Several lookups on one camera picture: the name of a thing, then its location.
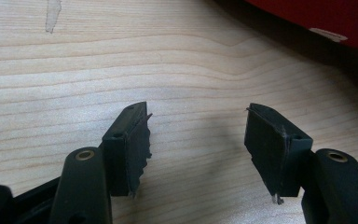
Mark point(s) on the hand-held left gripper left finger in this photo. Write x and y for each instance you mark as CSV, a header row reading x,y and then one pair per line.
x,y
124,155

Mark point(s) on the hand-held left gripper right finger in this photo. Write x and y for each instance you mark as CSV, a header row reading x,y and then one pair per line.
x,y
276,149

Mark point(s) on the pale tape scrap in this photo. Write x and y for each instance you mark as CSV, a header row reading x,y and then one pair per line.
x,y
52,14

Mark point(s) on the red container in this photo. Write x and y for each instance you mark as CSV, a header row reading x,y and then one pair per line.
x,y
329,15

